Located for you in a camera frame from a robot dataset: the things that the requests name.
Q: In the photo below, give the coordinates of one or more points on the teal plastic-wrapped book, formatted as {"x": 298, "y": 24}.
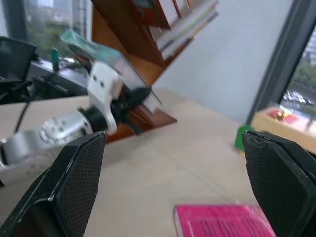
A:
{"x": 106, "y": 53}

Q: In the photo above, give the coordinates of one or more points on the black device on sill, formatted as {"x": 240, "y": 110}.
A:
{"x": 59, "y": 82}

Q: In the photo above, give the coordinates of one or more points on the brown wooden shelf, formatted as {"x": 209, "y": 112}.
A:
{"x": 116, "y": 37}

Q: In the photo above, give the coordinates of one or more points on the wooden lock box toy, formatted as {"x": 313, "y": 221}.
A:
{"x": 271, "y": 129}

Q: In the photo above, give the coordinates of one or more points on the thick grey-paged book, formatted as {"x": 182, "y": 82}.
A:
{"x": 180, "y": 42}

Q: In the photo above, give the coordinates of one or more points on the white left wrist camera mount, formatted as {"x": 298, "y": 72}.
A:
{"x": 101, "y": 84}

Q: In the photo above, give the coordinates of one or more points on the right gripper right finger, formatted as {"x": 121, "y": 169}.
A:
{"x": 284, "y": 187}

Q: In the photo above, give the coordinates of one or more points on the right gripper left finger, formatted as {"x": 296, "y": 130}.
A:
{"x": 61, "y": 187}

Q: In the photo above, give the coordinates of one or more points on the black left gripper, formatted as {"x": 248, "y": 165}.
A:
{"x": 123, "y": 106}

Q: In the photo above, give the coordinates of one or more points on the green arched box door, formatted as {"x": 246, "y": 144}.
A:
{"x": 242, "y": 138}

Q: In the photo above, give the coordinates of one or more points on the dark window frame post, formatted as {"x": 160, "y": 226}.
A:
{"x": 279, "y": 61}

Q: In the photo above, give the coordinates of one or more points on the black mesh office chair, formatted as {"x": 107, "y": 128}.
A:
{"x": 14, "y": 59}

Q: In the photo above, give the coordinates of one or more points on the pink book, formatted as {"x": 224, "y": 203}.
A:
{"x": 222, "y": 222}

